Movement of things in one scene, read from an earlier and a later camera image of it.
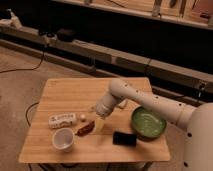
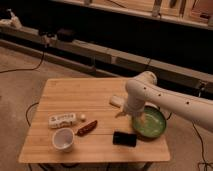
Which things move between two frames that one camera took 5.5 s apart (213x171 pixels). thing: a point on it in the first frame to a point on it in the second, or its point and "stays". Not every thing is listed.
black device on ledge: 65,35 stays
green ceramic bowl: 147,125 stays
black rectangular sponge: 120,138 stays
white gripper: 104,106 to 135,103
